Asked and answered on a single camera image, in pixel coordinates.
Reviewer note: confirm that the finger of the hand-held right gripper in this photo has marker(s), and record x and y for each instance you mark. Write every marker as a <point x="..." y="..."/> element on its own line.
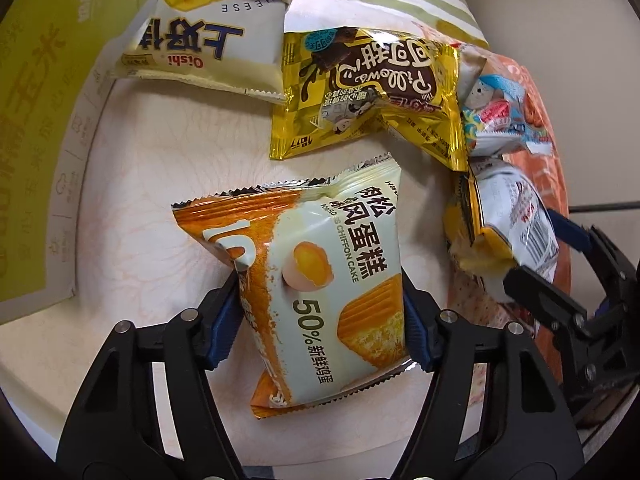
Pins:
<point x="600" y="250"/>
<point x="545" y="300"/>

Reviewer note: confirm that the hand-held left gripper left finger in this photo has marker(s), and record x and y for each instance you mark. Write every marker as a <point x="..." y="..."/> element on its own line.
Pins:
<point x="225" y="330"/>

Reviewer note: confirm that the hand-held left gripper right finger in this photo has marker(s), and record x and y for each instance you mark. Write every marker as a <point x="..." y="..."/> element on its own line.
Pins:
<point x="415" y="330"/>

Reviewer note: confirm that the silver yellow snack packet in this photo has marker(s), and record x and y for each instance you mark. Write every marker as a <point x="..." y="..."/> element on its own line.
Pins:
<point x="510" y="220"/>

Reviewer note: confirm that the orange cream cake packet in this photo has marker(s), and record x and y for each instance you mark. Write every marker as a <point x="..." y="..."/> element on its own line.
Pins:
<point x="320" y="310"/>

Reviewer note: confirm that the yellow-green cardboard box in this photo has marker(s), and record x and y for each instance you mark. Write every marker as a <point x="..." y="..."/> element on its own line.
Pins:
<point x="35" y="135"/>

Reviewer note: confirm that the large orange patterned bag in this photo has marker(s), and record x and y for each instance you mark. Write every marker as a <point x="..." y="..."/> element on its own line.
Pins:
<point x="545" y="170"/>

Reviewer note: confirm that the blue white snack packet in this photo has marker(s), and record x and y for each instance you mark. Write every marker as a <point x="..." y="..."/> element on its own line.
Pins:
<point x="495" y="110"/>

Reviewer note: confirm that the gold chocolate snack packet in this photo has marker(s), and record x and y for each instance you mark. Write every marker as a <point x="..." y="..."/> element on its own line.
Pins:
<point x="360" y="85"/>

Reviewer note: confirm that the cream cheese snack packet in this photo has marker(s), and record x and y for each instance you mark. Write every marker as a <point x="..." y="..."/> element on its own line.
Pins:
<point x="200" y="45"/>

